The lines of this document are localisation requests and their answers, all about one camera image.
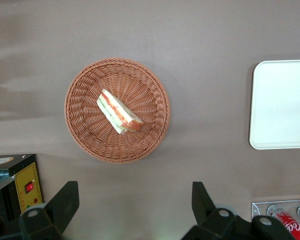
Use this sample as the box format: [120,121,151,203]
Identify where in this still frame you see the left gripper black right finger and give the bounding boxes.
[181,181,241,240]

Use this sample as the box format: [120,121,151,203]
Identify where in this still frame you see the cream plastic serving tray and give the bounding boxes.
[248,59,300,150]

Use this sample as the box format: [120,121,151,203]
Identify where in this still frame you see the round brown wicker basket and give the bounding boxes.
[64,57,171,165]

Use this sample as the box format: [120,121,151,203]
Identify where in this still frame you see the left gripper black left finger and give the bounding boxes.
[18,181,80,240]

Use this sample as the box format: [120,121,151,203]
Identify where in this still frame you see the triangle sandwich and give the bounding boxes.
[96,88,145,135]

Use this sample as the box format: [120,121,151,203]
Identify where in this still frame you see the black food warmer yellow panel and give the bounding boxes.
[0,154,44,221]

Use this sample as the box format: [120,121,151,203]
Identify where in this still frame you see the clear acrylic bottle rack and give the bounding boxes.
[251,198,300,240]

